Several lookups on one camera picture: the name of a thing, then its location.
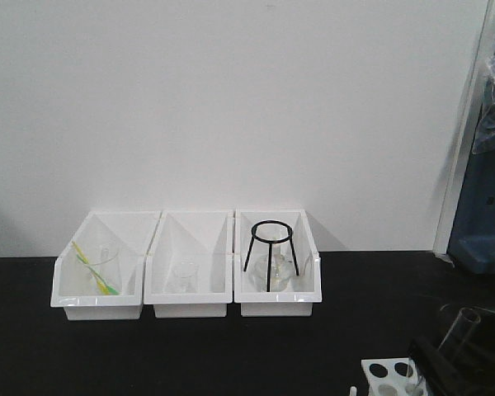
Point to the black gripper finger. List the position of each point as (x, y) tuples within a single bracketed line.
[(470, 372)]

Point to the clear glass test tube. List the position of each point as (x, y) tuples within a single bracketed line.
[(458, 333)]

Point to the white test tube rack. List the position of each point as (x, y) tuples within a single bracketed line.
[(393, 376)]

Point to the grey-blue pegboard drying rack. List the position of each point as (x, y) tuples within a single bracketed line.
[(472, 238)]

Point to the right white storage bin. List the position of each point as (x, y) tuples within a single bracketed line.
[(302, 292)]

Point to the white storage bin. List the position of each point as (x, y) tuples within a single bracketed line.
[(73, 289), (202, 237), (302, 292)]

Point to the clear round-bottom glass flask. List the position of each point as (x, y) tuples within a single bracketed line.
[(272, 273)]

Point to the middle white storage bin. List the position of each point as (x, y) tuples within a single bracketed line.
[(202, 237)]

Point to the small clear glass beaker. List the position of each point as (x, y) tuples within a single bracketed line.
[(184, 277)]

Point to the left white storage bin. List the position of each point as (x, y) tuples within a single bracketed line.
[(73, 289)]

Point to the black wire tripod stand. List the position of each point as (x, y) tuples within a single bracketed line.
[(264, 234)]

